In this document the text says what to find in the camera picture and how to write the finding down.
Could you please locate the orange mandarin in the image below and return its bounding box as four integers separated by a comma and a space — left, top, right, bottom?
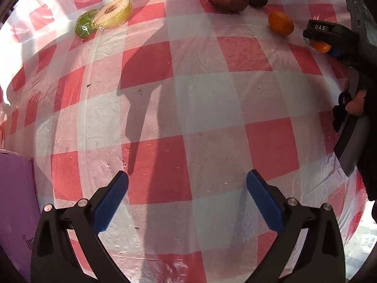
268, 11, 295, 37
309, 39, 332, 54

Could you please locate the yellow apple half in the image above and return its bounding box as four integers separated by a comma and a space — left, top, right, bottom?
91, 0, 132, 31

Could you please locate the green lime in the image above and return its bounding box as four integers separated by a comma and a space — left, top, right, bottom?
74, 9, 99, 39

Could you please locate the person right hand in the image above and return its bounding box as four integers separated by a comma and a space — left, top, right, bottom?
345, 89, 367, 116

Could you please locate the purple cardboard box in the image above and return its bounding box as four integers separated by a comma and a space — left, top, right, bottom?
1, 150, 40, 282

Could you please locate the red white checkered tablecloth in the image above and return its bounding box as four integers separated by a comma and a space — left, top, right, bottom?
1, 0, 366, 282

